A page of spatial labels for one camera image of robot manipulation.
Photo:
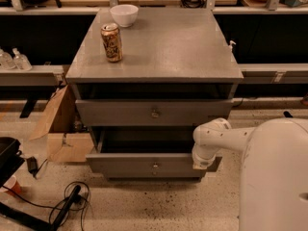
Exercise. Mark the white ceramic bowl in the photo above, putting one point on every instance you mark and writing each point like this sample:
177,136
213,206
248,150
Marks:
124,15

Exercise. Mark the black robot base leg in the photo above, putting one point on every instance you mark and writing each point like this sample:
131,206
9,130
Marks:
287,114

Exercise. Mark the gold soda can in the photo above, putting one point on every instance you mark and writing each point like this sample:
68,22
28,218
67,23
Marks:
111,37

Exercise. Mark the grey drawer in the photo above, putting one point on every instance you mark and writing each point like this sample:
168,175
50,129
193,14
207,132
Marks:
131,153
150,112

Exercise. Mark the grey top drawer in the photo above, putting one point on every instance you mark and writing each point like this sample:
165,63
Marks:
150,112

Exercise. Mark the clear sanitizer bottle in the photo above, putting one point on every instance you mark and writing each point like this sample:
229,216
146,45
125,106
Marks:
21,61
6,60

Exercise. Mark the clear sanitizer bottle right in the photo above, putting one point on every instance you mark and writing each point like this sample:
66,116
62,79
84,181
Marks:
21,61

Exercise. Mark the black power adapter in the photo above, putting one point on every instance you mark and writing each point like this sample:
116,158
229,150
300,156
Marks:
32,165

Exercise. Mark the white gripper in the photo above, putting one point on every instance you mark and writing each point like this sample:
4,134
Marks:
202,161

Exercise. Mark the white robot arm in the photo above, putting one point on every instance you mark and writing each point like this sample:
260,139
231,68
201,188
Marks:
274,170

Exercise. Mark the open cardboard box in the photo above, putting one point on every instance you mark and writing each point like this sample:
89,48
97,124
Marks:
57,123

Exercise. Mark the red plastic cup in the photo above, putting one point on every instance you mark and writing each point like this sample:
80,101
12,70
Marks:
11,187

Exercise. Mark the black bin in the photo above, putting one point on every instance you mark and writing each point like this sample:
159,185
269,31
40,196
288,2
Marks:
10,158

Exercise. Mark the black stand leg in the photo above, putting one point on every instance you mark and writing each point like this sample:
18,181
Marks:
38,224

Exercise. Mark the clear sanitizer bottle left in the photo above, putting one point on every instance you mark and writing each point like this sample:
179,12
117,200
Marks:
6,60

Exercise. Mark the small white pump bottle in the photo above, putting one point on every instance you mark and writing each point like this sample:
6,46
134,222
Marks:
232,45

